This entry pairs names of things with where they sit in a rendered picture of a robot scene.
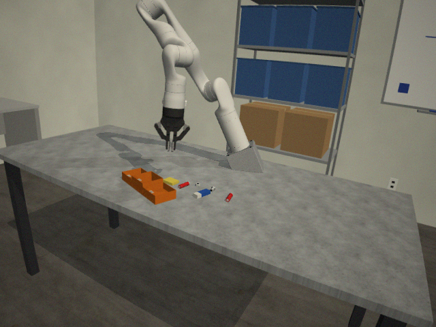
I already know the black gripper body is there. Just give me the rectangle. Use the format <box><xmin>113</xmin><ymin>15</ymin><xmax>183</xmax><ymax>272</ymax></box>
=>
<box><xmin>160</xmin><ymin>107</ymin><xmax>185</xmax><ymax>132</ymax></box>

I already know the orange rack of three bins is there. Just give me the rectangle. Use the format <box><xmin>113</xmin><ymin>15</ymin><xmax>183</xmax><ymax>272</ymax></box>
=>
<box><xmin>122</xmin><ymin>168</ymin><xmax>176</xmax><ymax>204</ymax></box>

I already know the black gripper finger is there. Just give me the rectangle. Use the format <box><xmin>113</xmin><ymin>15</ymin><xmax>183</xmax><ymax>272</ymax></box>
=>
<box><xmin>154</xmin><ymin>122</ymin><xmax>170</xmax><ymax>151</ymax></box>
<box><xmin>172</xmin><ymin>123</ymin><xmax>190</xmax><ymax>152</ymax></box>

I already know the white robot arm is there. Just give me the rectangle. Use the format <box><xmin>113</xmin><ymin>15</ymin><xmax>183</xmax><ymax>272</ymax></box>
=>
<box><xmin>136</xmin><ymin>0</ymin><xmax>249</xmax><ymax>153</ymax></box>

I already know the blue and white eraser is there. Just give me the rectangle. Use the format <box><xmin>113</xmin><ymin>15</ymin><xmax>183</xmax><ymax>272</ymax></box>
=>
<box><xmin>193</xmin><ymin>189</ymin><xmax>211</xmax><ymax>199</ymax></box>

